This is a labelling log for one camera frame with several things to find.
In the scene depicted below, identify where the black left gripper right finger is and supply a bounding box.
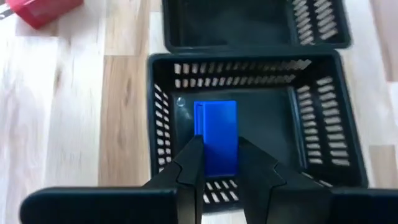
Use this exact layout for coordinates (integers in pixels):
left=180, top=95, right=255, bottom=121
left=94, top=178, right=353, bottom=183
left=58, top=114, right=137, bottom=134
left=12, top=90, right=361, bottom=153
left=238, top=136, right=333, bottom=224

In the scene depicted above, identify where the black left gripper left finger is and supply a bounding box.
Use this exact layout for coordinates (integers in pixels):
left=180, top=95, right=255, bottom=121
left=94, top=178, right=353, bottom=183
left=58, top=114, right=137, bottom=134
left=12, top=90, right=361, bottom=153
left=142, top=134, right=205, bottom=224

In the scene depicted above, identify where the small blue box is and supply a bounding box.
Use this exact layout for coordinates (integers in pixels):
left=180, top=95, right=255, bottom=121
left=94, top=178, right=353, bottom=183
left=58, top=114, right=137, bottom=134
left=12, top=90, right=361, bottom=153
left=193, top=100, right=239, bottom=178

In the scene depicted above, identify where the red box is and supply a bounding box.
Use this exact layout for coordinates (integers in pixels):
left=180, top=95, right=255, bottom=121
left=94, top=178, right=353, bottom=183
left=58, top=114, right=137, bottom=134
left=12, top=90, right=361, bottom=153
left=5, top=0, right=85, bottom=30

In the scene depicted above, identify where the black slotted plastic basket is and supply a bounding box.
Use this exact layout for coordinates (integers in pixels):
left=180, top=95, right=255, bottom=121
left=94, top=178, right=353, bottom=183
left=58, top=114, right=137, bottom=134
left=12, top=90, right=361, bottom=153
left=146, top=50, right=370, bottom=215
left=160, top=0, right=353, bottom=53

